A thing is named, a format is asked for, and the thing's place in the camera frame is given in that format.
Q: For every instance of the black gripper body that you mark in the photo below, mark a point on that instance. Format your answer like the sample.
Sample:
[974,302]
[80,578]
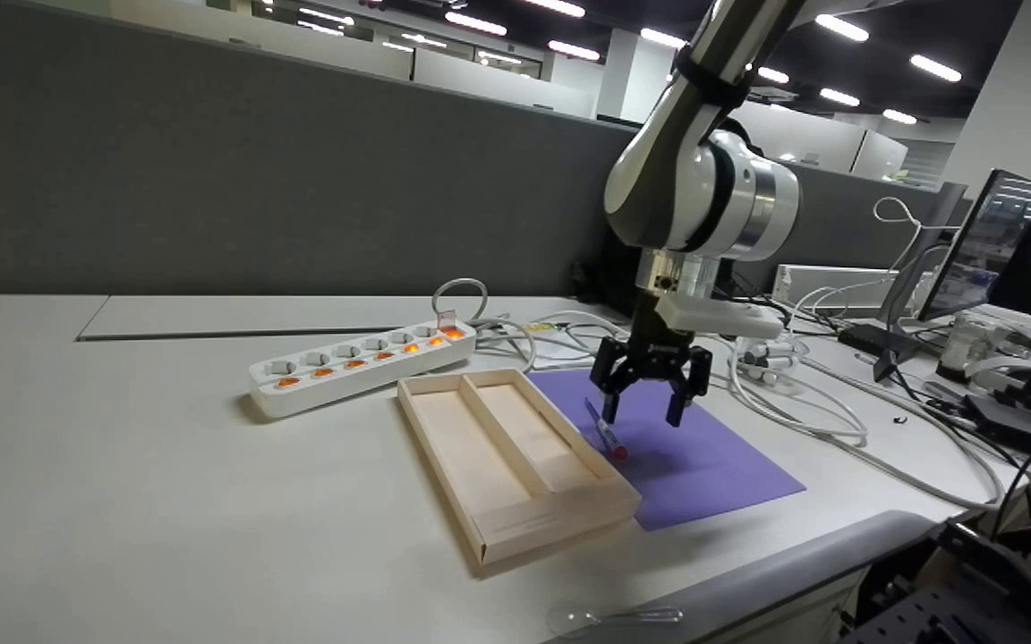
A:
[664,332]

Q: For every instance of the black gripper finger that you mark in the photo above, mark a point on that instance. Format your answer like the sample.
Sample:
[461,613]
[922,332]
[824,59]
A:
[685,388]
[609,382]

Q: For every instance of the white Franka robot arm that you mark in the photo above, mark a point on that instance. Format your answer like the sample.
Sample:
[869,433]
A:
[707,181]

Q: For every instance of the wooden two-compartment tray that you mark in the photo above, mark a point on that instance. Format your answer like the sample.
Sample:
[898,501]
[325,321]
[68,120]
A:
[501,461]

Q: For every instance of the purple paper sheet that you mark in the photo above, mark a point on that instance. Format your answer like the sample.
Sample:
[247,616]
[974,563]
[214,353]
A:
[707,467]

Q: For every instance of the small clear plug adapter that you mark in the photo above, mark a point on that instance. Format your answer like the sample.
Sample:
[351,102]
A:
[768,358]

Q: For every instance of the white box device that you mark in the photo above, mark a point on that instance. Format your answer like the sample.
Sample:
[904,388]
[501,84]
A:
[844,287]

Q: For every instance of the white building pillar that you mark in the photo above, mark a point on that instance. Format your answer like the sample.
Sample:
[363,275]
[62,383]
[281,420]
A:
[629,76]

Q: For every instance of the white power strip orange switches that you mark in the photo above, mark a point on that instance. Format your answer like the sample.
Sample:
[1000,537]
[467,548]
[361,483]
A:
[348,368]

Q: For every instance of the ceiling light strip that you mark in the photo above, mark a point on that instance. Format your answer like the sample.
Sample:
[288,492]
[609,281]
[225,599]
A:
[937,71]
[900,115]
[479,24]
[574,52]

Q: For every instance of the computer monitor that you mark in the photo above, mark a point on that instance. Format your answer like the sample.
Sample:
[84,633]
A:
[978,245]

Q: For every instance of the grey office partition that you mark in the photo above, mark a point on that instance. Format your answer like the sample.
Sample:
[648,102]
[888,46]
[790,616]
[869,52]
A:
[276,181]

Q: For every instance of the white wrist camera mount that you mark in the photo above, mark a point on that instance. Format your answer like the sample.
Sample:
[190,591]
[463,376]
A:
[734,318]

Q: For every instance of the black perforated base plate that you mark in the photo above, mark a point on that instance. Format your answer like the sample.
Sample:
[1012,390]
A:
[969,597]

